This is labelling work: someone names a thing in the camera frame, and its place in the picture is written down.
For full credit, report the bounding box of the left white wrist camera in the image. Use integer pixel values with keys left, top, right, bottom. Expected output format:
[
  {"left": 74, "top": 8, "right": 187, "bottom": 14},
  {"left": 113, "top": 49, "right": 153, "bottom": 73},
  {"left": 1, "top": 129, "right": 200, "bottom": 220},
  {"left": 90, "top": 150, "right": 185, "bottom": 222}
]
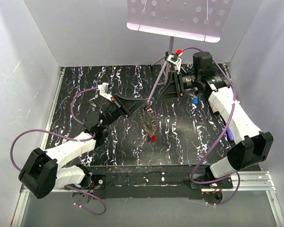
[{"left": 98, "top": 82, "right": 112, "bottom": 101}]

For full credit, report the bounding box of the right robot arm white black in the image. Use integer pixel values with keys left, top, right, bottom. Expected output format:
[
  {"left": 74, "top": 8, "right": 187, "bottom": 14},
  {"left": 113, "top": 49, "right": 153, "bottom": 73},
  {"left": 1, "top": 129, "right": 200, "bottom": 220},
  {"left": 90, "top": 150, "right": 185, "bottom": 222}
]
[{"left": 157, "top": 49, "right": 274, "bottom": 188}]

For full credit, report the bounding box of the aluminium frame rail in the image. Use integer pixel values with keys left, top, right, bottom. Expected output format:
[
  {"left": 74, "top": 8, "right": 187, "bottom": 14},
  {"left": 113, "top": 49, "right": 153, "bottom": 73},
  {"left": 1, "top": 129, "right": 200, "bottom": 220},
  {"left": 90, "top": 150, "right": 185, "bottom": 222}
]
[{"left": 11, "top": 171, "right": 284, "bottom": 227}]

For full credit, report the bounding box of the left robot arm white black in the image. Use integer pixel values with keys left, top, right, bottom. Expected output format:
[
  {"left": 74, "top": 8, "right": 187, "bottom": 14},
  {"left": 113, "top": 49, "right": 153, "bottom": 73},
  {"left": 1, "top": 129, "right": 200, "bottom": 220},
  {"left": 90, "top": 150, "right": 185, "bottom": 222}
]
[{"left": 18, "top": 94, "right": 147, "bottom": 199}]

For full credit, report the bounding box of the lilac music stand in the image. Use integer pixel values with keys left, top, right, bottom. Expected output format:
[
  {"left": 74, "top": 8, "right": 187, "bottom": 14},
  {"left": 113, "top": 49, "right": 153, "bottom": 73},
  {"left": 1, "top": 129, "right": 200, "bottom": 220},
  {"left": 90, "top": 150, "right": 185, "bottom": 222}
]
[{"left": 126, "top": 0, "right": 235, "bottom": 107}]

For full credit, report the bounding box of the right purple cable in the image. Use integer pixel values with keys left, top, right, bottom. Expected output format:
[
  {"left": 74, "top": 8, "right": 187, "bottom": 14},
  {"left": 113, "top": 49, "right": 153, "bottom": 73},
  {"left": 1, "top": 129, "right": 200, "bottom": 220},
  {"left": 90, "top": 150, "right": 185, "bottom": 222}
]
[{"left": 181, "top": 46, "right": 240, "bottom": 205}]

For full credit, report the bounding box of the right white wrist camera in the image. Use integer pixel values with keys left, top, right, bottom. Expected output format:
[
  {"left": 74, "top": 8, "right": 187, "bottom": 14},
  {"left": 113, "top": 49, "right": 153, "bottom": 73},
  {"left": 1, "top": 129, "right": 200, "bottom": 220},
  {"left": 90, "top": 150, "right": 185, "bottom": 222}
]
[{"left": 166, "top": 49, "right": 183, "bottom": 71}]

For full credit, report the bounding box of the large toothed keyring disc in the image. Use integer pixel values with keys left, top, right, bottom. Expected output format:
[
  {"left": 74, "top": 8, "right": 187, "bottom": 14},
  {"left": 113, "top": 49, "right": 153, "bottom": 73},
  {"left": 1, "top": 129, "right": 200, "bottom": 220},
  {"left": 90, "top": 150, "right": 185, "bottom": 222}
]
[{"left": 140, "top": 104, "right": 158, "bottom": 143}]

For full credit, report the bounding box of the black front rail base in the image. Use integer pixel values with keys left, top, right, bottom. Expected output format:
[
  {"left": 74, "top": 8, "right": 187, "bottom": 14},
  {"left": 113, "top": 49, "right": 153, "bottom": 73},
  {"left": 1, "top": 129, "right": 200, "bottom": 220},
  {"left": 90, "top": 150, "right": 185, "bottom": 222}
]
[{"left": 81, "top": 165, "right": 234, "bottom": 200}]

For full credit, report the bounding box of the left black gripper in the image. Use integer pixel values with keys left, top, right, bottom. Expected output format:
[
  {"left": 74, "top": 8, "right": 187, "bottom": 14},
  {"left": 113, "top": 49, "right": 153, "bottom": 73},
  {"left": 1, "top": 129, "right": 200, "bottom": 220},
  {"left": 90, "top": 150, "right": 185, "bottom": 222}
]
[{"left": 100, "top": 93, "right": 147, "bottom": 131}]

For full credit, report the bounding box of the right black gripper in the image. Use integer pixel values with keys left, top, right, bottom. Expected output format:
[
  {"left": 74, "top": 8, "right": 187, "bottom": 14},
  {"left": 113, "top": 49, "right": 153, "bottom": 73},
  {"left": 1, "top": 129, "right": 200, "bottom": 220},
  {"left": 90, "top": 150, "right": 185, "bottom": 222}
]
[{"left": 155, "top": 70, "right": 200, "bottom": 102}]

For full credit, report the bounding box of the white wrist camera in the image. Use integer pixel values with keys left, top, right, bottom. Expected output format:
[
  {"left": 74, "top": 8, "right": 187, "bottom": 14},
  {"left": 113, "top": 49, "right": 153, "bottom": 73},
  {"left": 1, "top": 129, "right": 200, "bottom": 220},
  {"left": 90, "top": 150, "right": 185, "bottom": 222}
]
[
  {"left": 98, "top": 82, "right": 112, "bottom": 101},
  {"left": 166, "top": 49, "right": 183, "bottom": 71}
]

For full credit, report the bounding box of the glitter toy microphone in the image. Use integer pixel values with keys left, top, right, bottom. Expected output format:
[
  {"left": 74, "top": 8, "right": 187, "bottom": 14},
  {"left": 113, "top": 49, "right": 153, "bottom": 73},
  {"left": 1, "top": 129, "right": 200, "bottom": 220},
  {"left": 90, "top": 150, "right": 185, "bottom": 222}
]
[{"left": 208, "top": 101, "right": 220, "bottom": 115}]

